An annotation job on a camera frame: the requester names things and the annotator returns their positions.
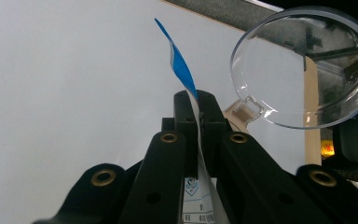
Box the metal floor rail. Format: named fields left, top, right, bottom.
left=243, top=0, right=285, bottom=14

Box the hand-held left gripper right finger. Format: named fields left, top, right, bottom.
left=195, top=90, right=233, bottom=179

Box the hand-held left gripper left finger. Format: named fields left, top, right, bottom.
left=161, top=90, right=200, bottom=179

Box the white and blue salt pouch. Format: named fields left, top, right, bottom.
left=154, top=17, right=231, bottom=224

